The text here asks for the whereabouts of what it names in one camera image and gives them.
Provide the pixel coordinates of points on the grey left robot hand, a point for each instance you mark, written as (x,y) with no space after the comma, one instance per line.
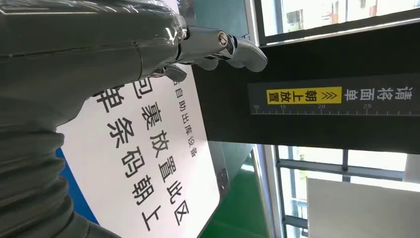
(82,42)

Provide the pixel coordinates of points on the black inbound machine column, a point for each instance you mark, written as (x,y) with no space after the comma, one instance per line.
(295,49)

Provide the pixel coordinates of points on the ruler label with yellow sticker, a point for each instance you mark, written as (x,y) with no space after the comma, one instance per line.
(305,96)

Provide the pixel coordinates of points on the white flat panel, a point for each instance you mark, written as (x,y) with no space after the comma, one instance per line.
(361,210)

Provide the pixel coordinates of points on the white and blue machine base plate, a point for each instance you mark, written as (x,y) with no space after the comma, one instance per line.
(131,157)

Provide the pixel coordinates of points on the window with grey frame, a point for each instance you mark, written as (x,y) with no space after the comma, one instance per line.
(311,16)

